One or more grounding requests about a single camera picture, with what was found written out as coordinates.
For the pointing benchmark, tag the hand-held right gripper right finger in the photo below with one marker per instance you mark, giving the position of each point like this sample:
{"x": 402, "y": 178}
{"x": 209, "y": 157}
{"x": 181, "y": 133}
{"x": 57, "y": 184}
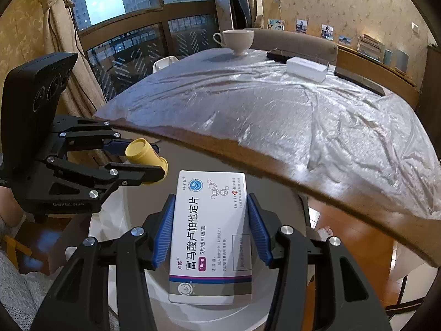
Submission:
{"x": 258, "y": 231}

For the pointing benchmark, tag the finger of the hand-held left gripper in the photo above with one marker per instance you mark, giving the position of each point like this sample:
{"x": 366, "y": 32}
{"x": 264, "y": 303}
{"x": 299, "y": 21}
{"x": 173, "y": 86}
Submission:
{"x": 115, "y": 146}
{"x": 137, "y": 174}

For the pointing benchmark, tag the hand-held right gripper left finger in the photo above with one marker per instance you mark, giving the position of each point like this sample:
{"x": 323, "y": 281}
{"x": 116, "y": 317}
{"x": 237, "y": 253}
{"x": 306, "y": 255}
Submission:
{"x": 165, "y": 231}

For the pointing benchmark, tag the yellow pill bottle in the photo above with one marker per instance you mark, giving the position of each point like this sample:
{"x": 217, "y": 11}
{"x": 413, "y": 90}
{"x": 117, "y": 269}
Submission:
{"x": 144, "y": 153}

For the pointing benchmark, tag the white medicine box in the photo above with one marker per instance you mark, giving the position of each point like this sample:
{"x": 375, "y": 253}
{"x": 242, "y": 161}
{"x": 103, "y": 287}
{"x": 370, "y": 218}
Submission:
{"x": 213, "y": 248}

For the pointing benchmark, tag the white plastic bin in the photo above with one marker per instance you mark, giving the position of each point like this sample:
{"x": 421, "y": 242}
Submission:
{"x": 220, "y": 317}

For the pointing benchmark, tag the person's left forearm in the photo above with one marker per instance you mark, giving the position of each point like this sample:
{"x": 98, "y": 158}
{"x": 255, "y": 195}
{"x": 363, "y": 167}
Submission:
{"x": 8, "y": 210}

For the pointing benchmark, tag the tied beige curtain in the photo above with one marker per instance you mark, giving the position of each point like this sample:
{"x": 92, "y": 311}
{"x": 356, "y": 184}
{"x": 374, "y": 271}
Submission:
{"x": 62, "y": 24}

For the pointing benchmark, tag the white chair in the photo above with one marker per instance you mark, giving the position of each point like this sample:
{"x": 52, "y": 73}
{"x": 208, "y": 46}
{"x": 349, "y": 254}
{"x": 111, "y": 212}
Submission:
{"x": 165, "y": 63}

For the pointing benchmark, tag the large window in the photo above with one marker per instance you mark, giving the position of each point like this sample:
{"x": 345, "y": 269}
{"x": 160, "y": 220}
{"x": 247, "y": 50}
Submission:
{"x": 144, "y": 41}

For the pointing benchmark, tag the clear plastic table cover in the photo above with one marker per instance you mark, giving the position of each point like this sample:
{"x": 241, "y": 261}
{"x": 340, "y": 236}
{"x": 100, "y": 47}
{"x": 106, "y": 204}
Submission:
{"x": 275, "y": 110}

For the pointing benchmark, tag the person's grey clothing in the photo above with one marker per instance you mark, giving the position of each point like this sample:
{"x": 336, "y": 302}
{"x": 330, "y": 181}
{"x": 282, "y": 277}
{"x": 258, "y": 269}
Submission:
{"x": 24, "y": 296}

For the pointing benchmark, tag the white footed cup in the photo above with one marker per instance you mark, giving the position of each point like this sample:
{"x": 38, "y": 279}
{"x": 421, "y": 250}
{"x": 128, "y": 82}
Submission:
{"x": 237, "y": 39}

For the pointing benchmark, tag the white rectangular box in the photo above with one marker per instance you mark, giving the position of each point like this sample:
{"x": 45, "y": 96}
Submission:
{"x": 306, "y": 69}

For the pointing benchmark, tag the short black flat device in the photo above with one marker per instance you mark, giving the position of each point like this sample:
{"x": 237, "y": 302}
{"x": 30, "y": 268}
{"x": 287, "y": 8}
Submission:
{"x": 280, "y": 55}

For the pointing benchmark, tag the long black flat device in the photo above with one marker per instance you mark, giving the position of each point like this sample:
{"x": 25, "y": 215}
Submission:
{"x": 360, "y": 81}

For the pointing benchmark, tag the grey brown bench backrest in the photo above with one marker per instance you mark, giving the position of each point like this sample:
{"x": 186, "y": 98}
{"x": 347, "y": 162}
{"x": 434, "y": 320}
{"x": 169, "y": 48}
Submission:
{"x": 293, "y": 41}

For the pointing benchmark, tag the stack of books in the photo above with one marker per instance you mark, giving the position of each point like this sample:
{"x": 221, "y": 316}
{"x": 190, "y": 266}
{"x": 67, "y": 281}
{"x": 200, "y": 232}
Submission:
{"x": 370, "y": 48}

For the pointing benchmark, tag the narrow light blue box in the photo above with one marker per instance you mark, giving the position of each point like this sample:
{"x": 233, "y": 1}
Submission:
{"x": 388, "y": 57}

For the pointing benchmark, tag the wide light blue box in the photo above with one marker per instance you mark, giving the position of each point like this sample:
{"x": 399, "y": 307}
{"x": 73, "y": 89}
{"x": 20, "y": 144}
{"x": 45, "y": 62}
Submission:
{"x": 401, "y": 61}

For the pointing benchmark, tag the wall photo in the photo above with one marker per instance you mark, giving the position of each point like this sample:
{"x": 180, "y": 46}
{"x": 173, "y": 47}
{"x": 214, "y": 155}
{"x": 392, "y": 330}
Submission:
{"x": 276, "y": 24}
{"x": 302, "y": 26}
{"x": 327, "y": 31}
{"x": 345, "y": 40}

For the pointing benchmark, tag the wooden wall ledge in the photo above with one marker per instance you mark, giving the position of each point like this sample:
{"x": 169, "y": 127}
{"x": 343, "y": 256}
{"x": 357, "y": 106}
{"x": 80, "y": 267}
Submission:
{"x": 396, "y": 79}

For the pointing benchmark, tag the white wall switch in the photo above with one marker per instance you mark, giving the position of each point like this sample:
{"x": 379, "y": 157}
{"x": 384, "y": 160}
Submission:
{"x": 415, "y": 28}

